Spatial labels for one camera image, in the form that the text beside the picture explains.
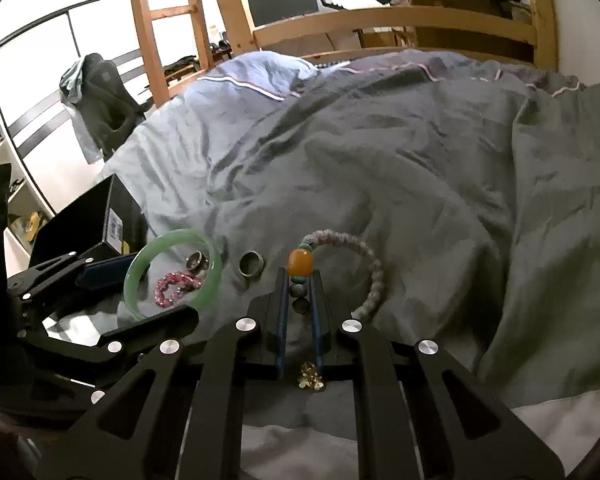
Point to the green jade bangle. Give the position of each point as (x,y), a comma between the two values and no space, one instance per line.
(145,260)

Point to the gold flower earring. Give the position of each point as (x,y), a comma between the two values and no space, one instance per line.
(310,379)

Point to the pale blue cloth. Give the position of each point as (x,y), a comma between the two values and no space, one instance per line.
(75,80)

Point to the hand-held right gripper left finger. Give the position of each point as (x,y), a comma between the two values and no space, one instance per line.
(280,325)

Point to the black box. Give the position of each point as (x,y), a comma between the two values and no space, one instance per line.
(75,225)

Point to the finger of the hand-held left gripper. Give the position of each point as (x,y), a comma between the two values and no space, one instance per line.
(105,271)
(145,330)

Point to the black office chair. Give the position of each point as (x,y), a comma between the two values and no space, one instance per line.
(107,105)

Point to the grey duvet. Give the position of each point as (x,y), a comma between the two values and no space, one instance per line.
(380,160)

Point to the black computer monitor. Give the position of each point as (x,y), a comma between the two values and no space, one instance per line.
(282,2)

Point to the light blue blanket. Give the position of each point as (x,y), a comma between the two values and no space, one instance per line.
(220,95)

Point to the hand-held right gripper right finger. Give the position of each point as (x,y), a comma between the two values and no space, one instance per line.
(317,325)

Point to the light grey bed sheet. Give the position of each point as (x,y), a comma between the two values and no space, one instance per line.
(290,450)

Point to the wooden bunk bed frame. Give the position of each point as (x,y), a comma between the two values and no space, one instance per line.
(390,17)

